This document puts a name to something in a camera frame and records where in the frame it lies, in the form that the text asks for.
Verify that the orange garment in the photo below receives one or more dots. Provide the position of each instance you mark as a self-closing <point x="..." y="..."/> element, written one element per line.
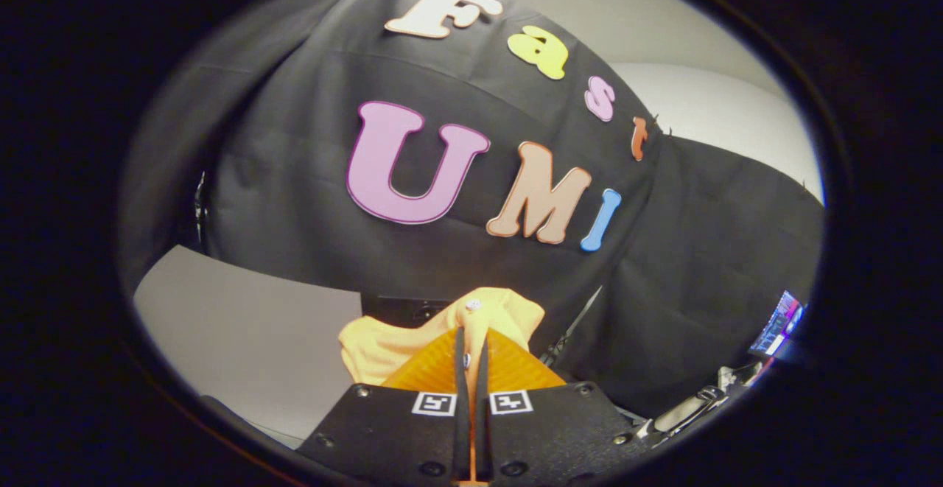
<point x="383" y="347"/>

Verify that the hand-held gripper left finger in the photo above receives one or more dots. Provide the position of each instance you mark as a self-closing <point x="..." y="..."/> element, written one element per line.
<point x="383" y="439"/>

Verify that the beige cabinet with dark top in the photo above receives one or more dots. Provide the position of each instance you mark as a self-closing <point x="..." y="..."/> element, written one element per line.
<point x="236" y="340"/>

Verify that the black backdrop cloth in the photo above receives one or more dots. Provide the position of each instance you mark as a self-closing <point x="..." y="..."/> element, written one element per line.
<point x="295" y="200"/>

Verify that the computer monitor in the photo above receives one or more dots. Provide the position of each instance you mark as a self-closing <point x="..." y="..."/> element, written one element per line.
<point x="777" y="325"/>

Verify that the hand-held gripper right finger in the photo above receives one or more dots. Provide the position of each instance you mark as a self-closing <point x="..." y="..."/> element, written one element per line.
<point x="560" y="435"/>

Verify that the thin metal light stand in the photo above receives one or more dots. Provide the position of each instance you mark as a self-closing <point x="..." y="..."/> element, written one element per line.
<point x="578" y="321"/>

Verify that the white and black floor device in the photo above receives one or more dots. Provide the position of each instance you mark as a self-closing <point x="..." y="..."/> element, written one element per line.
<point x="689" y="410"/>

